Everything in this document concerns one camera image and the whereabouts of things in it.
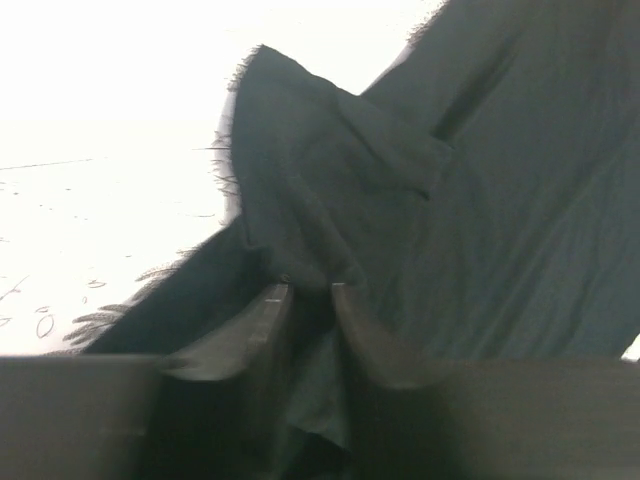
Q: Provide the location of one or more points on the black t-shirt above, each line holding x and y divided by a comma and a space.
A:
482, 196

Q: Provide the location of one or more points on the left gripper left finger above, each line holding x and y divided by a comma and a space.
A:
232, 348

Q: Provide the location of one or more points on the floral patterned table mat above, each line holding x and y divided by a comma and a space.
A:
94, 214

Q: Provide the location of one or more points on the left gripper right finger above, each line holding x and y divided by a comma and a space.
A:
385, 359

